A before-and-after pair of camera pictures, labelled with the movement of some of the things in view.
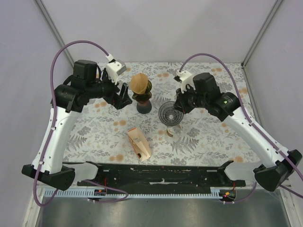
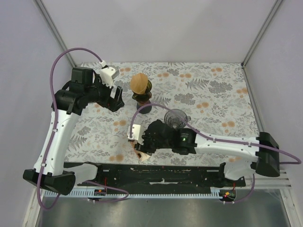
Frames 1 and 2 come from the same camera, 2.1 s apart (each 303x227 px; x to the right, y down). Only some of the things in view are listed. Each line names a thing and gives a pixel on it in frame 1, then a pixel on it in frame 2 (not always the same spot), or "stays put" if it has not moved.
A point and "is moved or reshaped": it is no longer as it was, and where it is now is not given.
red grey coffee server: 144,108 stays put
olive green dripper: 146,97 stays put
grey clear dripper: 169,116 is moved or reshaped
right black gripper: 180,103 → 145,146
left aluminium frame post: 54,28 stays put
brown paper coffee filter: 138,82 stays put
